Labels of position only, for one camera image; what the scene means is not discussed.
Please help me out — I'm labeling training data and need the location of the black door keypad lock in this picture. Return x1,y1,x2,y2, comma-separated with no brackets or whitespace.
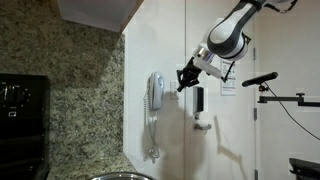
192,85,209,114

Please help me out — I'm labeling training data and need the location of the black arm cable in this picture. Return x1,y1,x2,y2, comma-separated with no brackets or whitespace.
221,0,299,84

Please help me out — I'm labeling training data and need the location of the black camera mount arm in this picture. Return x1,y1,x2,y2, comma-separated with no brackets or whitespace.
257,84,320,108

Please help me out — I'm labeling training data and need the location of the white paper door notice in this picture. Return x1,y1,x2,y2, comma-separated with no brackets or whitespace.
220,59,238,97

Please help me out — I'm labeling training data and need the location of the silver door lever handle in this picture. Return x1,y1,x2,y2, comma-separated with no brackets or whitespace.
193,122,213,133

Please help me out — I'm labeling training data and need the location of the granite topped base cabinet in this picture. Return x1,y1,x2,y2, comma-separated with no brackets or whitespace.
46,154,138,180

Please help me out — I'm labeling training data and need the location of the thin black camera cable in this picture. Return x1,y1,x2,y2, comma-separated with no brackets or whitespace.
264,83,320,142

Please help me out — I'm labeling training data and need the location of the black kitchen stove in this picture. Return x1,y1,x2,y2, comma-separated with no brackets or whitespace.
0,73,52,180

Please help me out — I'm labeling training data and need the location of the white coiled phone cord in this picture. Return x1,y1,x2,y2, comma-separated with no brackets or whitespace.
142,93,162,164

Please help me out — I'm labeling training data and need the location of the white door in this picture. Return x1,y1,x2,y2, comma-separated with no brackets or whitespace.
184,0,258,180

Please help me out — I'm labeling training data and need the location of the white wall telephone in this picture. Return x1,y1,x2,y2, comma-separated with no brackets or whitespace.
147,71,166,112

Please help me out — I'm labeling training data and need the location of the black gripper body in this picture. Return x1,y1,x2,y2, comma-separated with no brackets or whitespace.
181,57,202,86

